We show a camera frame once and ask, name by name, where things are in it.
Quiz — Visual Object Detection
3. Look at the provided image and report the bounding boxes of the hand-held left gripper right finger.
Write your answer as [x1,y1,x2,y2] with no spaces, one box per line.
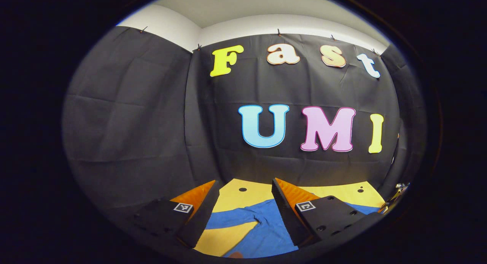
[271,177,385,249]

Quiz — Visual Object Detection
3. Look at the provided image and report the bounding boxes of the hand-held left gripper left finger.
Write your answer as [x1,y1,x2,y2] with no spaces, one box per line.
[131,180,221,249]

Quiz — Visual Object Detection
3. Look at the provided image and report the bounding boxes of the blue corduroy shirt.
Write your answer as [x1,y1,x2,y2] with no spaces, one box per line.
[205,199,382,259]

